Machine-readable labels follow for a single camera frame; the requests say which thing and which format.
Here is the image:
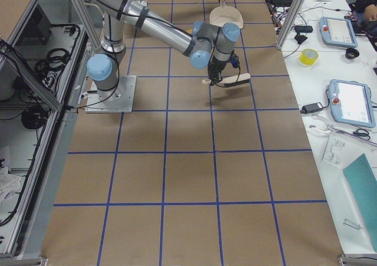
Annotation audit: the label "beige plastic dustpan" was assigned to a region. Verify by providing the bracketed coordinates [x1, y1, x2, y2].
[209, 0, 244, 29]

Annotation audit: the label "beige hand brush black bristles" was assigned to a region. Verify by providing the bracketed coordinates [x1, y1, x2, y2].
[201, 73, 251, 88]

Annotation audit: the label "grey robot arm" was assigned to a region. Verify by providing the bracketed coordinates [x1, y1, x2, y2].
[96, 0, 242, 88]

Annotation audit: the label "yellow tape roll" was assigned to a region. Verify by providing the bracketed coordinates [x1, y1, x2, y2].
[299, 48, 319, 66]

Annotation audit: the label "upper blue teach pendant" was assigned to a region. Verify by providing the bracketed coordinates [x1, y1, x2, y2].
[319, 17, 358, 48]

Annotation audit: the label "blue teach pendant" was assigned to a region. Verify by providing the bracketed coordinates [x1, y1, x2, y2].
[319, 17, 358, 48]
[328, 79, 376, 128]

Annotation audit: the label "small black bowl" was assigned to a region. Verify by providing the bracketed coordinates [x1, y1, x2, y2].
[345, 48, 360, 60]

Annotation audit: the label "lower blue teach pendant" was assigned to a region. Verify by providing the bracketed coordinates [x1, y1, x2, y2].
[328, 79, 376, 128]

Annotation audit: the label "black scissors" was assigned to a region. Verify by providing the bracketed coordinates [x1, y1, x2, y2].
[352, 128, 371, 141]

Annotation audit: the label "teal notebook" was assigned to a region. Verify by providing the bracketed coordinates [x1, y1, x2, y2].
[343, 154, 376, 248]

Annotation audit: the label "aluminium frame post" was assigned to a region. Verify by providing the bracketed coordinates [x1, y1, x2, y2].
[276, 0, 305, 50]

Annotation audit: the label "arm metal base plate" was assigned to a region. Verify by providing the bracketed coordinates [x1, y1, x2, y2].
[84, 75, 137, 114]

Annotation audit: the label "black power brick with cable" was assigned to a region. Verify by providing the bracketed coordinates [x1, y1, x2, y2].
[300, 102, 324, 114]

